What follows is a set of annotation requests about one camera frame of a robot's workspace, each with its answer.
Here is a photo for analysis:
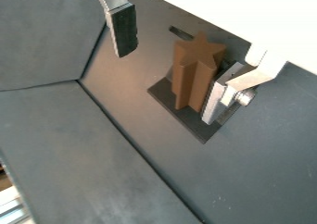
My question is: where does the gripper 2 silver right finger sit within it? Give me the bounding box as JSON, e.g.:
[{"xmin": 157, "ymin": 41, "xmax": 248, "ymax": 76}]
[{"xmin": 202, "ymin": 44, "xmax": 287, "ymax": 125}]

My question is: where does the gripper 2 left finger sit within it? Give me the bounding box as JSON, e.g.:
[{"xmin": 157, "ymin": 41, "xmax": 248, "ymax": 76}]
[{"xmin": 99, "ymin": 0, "xmax": 139, "ymax": 57}]

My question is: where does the brown star prism block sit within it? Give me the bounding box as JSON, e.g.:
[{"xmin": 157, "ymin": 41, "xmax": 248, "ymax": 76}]
[{"xmin": 173, "ymin": 31, "xmax": 226, "ymax": 112}]

